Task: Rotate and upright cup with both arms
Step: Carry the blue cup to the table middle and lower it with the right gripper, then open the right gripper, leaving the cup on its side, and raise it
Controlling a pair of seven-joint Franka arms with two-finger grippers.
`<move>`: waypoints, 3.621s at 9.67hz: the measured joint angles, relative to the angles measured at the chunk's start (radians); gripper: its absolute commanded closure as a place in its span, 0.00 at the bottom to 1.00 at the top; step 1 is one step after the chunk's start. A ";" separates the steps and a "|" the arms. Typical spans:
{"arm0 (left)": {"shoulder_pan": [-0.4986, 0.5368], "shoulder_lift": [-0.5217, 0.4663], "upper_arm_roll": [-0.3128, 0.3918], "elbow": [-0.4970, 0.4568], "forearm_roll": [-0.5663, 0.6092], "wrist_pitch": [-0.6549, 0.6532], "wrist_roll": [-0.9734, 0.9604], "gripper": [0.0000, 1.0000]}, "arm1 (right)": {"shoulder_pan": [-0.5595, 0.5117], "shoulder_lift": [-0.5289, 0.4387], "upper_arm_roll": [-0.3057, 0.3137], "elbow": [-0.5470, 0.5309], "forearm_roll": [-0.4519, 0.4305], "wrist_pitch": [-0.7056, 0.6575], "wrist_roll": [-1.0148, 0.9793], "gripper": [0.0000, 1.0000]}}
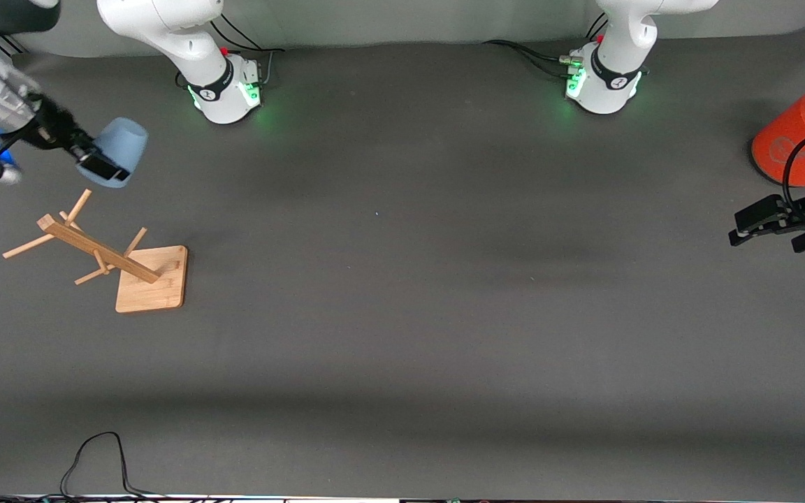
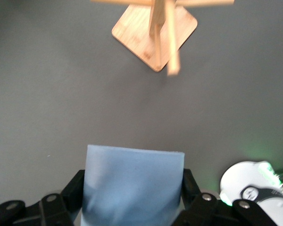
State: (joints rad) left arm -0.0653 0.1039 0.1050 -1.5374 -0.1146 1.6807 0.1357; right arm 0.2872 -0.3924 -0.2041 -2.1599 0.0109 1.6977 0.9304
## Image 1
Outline light blue plastic cup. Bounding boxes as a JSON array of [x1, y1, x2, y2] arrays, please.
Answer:
[[78, 117, 149, 189]]

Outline orange cylindrical can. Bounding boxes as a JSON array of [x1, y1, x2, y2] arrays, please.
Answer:
[[750, 73, 805, 188]]

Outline wooden mug tree rack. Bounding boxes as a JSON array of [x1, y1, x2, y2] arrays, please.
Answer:
[[2, 189, 189, 314]]

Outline black right arm base cables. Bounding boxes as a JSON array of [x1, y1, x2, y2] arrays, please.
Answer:
[[175, 14, 284, 88]]

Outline black arm base cables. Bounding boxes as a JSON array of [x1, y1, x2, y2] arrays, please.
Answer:
[[483, 14, 609, 78], [175, 14, 284, 88]]

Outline black looped cable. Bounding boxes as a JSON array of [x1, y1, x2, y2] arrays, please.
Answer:
[[59, 431, 173, 501]]

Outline black left arm base cables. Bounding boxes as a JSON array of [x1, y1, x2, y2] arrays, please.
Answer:
[[483, 14, 609, 78]]

